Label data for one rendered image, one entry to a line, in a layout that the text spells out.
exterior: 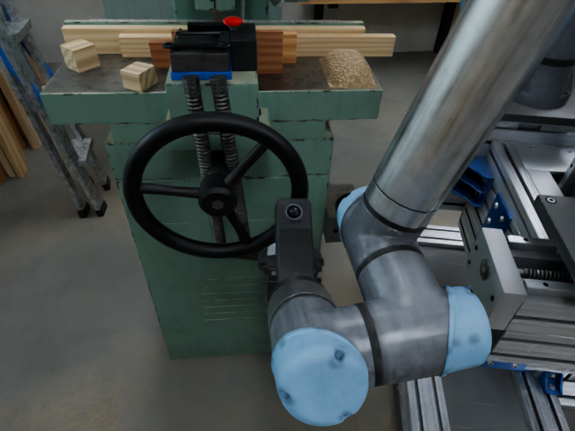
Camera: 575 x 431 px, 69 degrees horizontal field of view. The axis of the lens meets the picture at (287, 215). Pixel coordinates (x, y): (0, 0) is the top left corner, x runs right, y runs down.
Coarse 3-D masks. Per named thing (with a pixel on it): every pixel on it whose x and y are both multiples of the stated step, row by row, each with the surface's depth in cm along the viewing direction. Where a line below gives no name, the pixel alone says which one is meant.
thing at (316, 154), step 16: (112, 144) 79; (128, 144) 79; (304, 144) 82; (320, 144) 83; (112, 160) 81; (160, 160) 82; (176, 160) 82; (192, 160) 83; (240, 160) 84; (272, 160) 84; (304, 160) 85; (320, 160) 85; (144, 176) 84; (160, 176) 85; (176, 176) 85; (192, 176) 85
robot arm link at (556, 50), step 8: (568, 24) 81; (568, 32) 82; (560, 40) 83; (568, 40) 82; (552, 48) 84; (560, 48) 84; (568, 48) 83; (552, 56) 85; (560, 56) 85; (568, 56) 84
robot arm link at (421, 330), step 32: (384, 256) 42; (416, 256) 42; (384, 288) 39; (416, 288) 38; (448, 288) 39; (384, 320) 36; (416, 320) 36; (448, 320) 36; (480, 320) 36; (384, 352) 35; (416, 352) 35; (448, 352) 35; (480, 352) 36; (384, 384) 36
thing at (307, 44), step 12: (120, 36) 81; (132, 36) 81; (144, 36) 81; (156, 36) 82; (168, 36) 82; (300, 36) 84; (312, 36) 84; (324, 36) 84; (336, 36) 85; (348, 36) 85; (360, 36) 85; (372, 36) 85; (384, 36) 85; (132, 48) 82; (144, 48) 82; (300, 48) 85; (312, 48) 85; (324, 48) 86; (336, 48) 86; (348, 48) 86; (360, 48) 86; (372, 48) 86; (384, 48) 87
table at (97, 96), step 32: (64, 64) 80; (128, 64) 81; (288, 64) 83; (320, 64) 84; (64, 96) 72; (96, 96) 72; (128, 96) 73; (160, 96) 73; (288, 96) 75; (320, 96) 76; (352, 96) 76
